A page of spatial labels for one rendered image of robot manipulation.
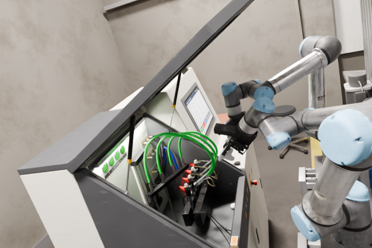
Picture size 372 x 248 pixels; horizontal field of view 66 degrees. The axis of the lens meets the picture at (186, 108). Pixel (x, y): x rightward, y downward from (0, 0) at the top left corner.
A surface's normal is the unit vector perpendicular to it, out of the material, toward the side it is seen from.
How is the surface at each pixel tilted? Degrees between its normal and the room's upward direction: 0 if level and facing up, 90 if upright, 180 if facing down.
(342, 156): 83
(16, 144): 90
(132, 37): 90
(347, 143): 83
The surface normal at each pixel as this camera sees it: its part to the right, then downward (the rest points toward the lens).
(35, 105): 0.90, -0.12
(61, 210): -0.24, 0.34
